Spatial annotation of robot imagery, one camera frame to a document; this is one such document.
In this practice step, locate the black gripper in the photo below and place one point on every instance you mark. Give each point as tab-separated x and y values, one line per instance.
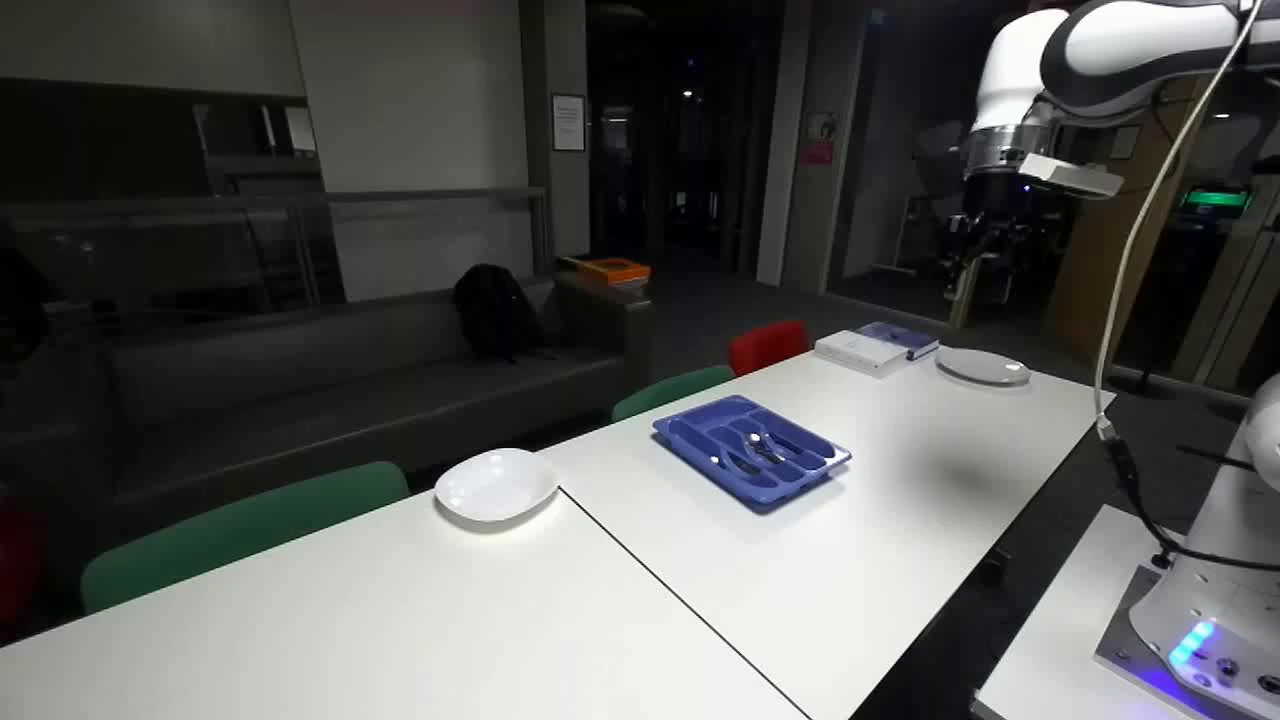
1005	225

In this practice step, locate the blue plastic cutlery tray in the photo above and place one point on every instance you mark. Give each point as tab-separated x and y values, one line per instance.
748	450

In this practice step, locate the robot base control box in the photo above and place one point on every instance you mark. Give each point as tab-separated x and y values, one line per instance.
1210	640

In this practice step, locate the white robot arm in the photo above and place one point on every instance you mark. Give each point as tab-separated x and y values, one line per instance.
1086	69

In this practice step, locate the grey round plate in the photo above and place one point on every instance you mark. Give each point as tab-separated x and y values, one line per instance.
981	367

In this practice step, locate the blue book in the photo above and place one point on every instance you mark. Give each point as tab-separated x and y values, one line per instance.
905	339

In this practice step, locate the red chair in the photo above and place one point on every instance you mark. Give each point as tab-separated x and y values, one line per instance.
769	345

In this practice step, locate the black backpack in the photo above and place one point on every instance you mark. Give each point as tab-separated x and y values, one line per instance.
493	313

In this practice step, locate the white oval plate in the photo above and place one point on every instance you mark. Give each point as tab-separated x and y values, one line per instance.
496	485

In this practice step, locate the grey sofa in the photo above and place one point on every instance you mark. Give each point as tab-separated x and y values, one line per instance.
145	431

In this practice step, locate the wall notice sign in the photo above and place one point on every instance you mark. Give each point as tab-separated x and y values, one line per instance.
569	120

